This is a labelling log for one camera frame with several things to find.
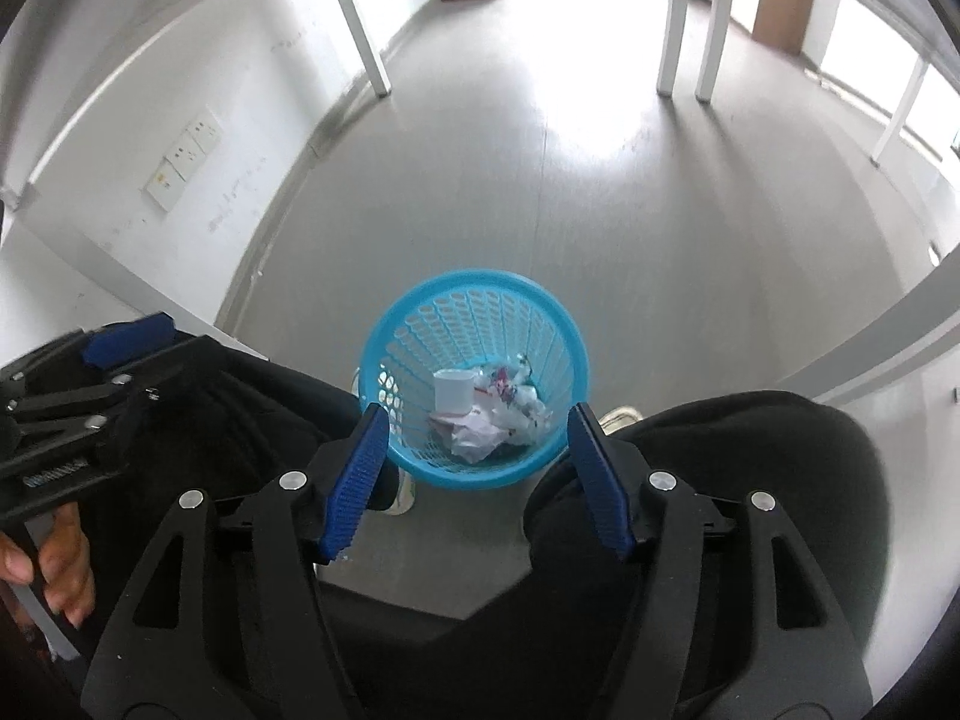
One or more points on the white shoe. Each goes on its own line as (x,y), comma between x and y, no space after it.
(624,416)
(403,499)

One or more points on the white table leg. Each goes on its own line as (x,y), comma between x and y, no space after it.
(714,30)
(360,22)
(675,22)
(900,109)

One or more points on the blue plastic waste basket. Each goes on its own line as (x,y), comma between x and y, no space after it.
(420,330)

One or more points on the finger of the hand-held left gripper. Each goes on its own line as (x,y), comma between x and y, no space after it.
(127,341)
(157,375)

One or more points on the brown cabinet with glass doors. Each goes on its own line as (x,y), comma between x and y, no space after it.
(784,4)

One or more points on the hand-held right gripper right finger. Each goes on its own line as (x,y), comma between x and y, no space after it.
(600,487)

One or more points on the white wall socket panel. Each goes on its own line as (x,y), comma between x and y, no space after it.
(184,161)

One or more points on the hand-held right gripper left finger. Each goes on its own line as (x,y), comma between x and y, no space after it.
(356,487)

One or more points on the white plastic bag red print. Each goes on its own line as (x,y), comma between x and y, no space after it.
(514,394)

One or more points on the person's right leg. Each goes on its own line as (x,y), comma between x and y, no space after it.
(750,435)

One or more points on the crumpled white paper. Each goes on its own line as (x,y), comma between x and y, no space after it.
(476,436)

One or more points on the person's left hand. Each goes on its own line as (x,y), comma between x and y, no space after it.
(67,562)

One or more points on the white paper cup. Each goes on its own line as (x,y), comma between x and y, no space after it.
(454,390)

